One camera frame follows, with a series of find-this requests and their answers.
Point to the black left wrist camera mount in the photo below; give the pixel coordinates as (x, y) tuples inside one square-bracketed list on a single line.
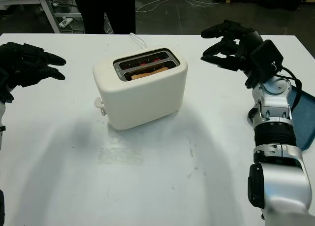
[(3, 78)]

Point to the cream toaster lever knob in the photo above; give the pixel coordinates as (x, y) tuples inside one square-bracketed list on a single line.
[(98, 103)]

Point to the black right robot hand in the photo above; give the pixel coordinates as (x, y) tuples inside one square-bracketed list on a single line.
[(251, 39)]

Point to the person in black trousers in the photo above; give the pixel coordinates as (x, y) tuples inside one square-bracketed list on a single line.
[(98, 11)]

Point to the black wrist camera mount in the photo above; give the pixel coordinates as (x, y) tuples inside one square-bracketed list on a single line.
[(3, 78), (267, 61)]

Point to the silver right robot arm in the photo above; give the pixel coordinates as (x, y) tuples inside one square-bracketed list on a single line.
[(275, 107)]

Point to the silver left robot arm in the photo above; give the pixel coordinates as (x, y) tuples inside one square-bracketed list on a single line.
[(1, 112)]

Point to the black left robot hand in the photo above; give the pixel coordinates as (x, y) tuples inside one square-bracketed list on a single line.
[(27, 63)]

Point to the cream white toaster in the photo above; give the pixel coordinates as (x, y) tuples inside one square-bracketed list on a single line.
[(142, 100)]

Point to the white power strip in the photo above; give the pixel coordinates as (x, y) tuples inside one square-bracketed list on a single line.
[(65, 22)]

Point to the toast slice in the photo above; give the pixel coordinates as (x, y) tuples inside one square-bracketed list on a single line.
[(150, 74)]

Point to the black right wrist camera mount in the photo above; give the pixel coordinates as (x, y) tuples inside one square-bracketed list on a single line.
[(267, 61)]

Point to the blue plastic tray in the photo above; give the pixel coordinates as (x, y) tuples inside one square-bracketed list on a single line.
[(305, 122)]

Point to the white desk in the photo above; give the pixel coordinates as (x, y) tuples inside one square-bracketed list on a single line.
[(48, 11)]

